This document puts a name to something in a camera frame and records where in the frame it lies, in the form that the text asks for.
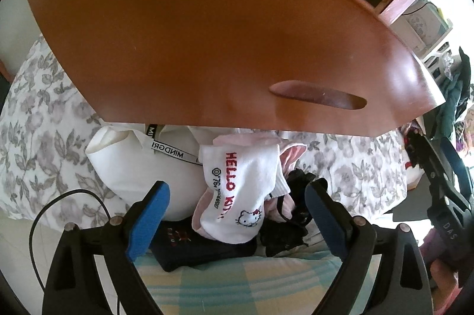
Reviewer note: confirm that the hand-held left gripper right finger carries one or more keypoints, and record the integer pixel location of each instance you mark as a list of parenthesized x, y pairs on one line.
[(326, 218)]

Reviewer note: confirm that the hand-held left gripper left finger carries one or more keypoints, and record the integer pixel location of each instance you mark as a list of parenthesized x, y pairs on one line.
[(148, 218)]

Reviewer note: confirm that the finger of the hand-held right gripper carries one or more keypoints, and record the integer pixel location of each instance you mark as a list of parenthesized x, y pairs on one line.
[(433, 170), (457, 170)]

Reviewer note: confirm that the black sock red print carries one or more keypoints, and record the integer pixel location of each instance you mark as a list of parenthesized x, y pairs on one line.
[(185, 248)]

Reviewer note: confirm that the white garment black band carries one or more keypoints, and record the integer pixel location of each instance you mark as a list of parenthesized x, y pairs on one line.
[(122, 167)]

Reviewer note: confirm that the pink knit garment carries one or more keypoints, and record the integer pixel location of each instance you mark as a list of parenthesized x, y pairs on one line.
[(292, 155)]

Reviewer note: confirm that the white cartoon print sock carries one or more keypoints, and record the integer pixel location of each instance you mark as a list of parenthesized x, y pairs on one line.
[(237, 196)]

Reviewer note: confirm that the pile of small toys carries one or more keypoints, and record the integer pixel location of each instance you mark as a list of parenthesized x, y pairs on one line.
[(411, 167)]

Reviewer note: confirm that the dark green jacket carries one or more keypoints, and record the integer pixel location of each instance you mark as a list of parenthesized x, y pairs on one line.
[(451, 104)]

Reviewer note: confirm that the pastel plaid cloth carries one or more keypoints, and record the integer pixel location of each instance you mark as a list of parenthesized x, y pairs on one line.
[(240, 289)]

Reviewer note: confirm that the white lattice shelf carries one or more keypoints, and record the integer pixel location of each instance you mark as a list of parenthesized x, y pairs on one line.
[(433, 59)]

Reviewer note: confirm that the grey floral blanket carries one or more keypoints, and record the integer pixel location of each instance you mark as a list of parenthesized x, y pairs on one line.
[(48, 115)]

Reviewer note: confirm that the cream storage box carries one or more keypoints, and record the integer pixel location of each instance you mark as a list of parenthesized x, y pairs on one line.
[(418, 22)]

